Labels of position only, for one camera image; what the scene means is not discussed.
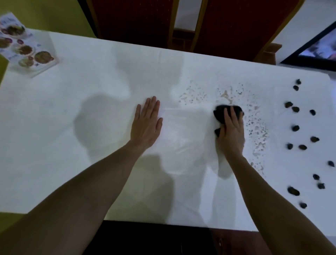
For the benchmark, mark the black framed screen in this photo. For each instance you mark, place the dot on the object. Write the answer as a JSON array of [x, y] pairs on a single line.
[[317, 50]]

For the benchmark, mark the scattered dark pebbles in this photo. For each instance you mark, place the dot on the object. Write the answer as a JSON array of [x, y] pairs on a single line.
[[295, 128]]

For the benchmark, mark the red chair with gold frame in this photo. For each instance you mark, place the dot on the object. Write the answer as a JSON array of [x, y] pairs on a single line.
[[131, 21], [236, 26]]

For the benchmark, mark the person's left forearm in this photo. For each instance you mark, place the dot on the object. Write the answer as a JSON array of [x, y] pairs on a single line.
[[70, 205]]

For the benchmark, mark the laminated food menu card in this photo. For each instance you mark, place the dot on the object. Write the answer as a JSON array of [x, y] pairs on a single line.
[[13, 30], [39, 59]]

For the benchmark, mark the black wiping cloth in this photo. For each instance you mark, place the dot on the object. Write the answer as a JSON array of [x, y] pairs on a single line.
[[221, 113]]

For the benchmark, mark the person's left middle finger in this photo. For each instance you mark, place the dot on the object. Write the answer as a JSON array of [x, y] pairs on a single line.
[[152, 106]]

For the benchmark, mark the person's left hand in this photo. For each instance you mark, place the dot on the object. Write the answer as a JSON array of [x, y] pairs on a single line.
[[145, 128]]

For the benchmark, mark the person's right thumb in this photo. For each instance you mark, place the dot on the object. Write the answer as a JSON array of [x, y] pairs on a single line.
[[220, 132]]

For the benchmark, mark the spilled water droplets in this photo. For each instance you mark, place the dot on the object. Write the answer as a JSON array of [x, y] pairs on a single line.
[[256, 131]]

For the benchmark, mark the person's left little finger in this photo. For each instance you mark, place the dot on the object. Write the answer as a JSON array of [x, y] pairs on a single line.
[[138, 111]]

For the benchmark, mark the person's right forearm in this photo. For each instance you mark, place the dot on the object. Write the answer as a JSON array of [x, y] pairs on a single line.
[[273, 210]]

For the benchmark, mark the person's right hand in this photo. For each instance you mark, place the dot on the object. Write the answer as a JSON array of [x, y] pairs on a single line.
[[232, 139]]

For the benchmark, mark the white table cover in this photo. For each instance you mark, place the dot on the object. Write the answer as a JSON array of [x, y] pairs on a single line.
[[78, 86]]

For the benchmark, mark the person's left thumb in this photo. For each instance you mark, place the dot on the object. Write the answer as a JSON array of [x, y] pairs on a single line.
[[160, 125]]

